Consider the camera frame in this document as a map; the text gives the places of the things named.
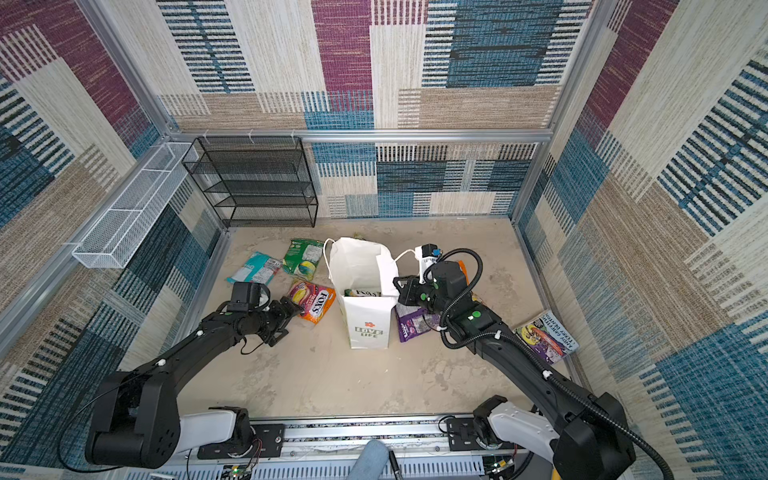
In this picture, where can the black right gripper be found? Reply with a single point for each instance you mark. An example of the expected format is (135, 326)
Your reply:
(407, 295)

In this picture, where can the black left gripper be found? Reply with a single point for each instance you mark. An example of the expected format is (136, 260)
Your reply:
(282, 317)

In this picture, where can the teal candy bag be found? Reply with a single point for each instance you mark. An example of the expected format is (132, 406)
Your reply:
(259, 268)

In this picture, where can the green Fox's spring candy bag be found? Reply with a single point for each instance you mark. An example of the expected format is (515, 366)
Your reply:
(302, 258)

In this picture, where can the yellow green Fox's candy bag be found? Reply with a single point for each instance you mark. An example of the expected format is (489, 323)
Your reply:
(359, 293)

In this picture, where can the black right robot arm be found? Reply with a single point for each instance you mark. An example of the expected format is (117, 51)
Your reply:
(578, 433)

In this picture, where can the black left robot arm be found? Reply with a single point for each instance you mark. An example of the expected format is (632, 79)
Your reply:
(135, 420)

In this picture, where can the purple candy bag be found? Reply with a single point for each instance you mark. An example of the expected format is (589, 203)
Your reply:
(413, 321)

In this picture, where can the orange Fox's fruits candy bag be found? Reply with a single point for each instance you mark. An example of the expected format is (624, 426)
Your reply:
(463, 268)

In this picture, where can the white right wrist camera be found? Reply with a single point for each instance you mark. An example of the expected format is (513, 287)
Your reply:
(426, 255)

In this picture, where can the black wire shelf rack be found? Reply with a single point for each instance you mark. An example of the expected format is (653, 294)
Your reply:
(254, 181)

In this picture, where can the colourful leaflet by wall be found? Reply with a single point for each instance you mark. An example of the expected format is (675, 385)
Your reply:
(546, 336)

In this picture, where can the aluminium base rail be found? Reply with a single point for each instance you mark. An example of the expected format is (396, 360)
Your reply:
(442, 446)

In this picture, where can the white wire mesh basket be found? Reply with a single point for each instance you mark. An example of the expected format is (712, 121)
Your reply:
(114, 239)

